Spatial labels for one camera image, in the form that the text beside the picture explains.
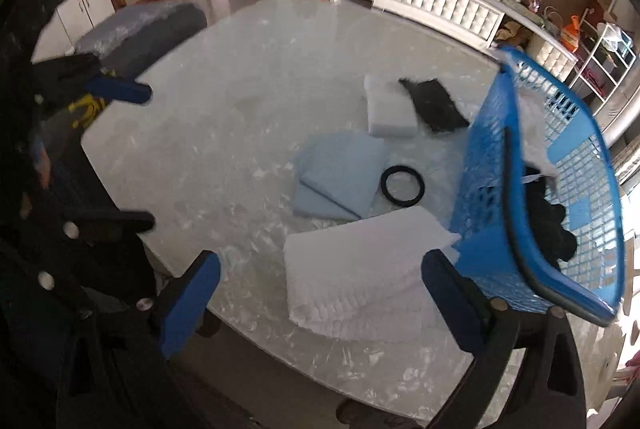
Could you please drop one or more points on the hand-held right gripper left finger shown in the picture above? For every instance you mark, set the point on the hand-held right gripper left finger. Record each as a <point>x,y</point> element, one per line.
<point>190,299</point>

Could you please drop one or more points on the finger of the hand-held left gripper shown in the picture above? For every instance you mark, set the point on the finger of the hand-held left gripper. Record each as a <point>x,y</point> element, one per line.
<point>120,91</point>
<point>125,221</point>

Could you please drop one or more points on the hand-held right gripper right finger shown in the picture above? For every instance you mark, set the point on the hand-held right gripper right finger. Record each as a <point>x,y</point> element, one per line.
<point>450,299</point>

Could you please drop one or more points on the white towel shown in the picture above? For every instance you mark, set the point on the white towel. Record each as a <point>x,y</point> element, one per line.
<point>390,114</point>
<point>360,279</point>

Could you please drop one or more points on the blue plastic basket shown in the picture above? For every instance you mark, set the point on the blue plastic basket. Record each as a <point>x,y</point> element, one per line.
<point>480,189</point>

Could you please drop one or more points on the black cloth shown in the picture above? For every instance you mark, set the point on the black cloth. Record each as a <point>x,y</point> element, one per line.
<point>547,224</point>

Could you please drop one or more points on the light blue cloth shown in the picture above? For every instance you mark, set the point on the light blue cloth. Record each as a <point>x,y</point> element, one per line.
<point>315,204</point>
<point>342,164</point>

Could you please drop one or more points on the white cloth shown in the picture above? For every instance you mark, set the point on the white cloth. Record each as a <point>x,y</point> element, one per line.
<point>535,134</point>

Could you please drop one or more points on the black fabric piece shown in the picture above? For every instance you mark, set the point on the black fabric piece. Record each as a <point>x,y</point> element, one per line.
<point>435,106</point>

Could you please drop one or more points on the grey cushioned chair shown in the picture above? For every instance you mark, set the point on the grey cushioned chair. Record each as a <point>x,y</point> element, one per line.
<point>145,29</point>

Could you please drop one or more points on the white metal rack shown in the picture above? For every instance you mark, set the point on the white metal rack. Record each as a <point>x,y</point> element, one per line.
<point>600,54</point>

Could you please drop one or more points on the orange jug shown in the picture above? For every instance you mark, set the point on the orange jug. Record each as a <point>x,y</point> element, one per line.
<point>570,34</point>

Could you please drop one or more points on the white wall cabinet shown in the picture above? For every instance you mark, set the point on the white wall cabinet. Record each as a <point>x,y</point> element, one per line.
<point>80,6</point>

